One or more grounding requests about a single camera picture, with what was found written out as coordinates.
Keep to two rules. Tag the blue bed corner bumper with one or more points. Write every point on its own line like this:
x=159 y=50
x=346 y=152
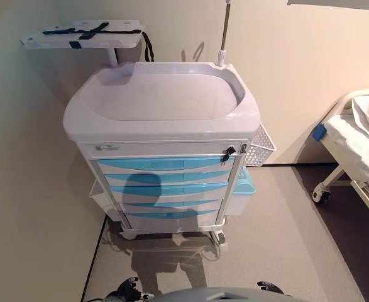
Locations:
x=318 y=131

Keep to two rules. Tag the white bin with blue lid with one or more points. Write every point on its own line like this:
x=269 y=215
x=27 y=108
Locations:
x=244 y=195

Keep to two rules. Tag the white hospital bed frame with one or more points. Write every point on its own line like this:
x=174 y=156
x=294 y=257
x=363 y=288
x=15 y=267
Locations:
x=344 y=163

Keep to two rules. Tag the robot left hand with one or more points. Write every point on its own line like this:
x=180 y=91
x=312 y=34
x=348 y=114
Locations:
x=129 y=290

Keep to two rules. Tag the white side bin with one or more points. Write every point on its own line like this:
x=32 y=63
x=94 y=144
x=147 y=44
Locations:
x=101 y=201

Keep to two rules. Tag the white perforated side basket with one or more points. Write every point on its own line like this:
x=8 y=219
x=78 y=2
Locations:
x=261 y=146

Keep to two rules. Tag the metal IV pole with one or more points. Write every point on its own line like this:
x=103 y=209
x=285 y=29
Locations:
x=225 y=28

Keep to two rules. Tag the bed caster wheel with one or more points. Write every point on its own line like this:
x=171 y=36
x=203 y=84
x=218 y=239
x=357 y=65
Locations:
x=322 y=195

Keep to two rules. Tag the keys in cart lock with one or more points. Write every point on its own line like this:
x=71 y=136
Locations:
x=228 y=154

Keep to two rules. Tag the cart caster wheel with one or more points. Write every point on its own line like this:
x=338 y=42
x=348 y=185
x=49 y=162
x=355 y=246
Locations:
x=220 y=236

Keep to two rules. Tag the white medical trolley cart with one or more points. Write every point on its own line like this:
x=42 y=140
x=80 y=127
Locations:
x=159 y=94

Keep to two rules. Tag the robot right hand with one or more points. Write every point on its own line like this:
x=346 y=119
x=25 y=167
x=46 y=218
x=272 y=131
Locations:
x=270 y=287

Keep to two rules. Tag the white bed mattress sheet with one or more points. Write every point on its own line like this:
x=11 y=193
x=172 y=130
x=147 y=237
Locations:
x=357 y=141

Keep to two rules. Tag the blue front cart drawer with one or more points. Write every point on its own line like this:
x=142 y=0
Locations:
x=171 y=203
x=171 y=189
x=171 y=215
x=168 y=177

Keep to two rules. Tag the white defibrillator shelf tray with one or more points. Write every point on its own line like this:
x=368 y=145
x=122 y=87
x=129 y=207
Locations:
x=86 y=37

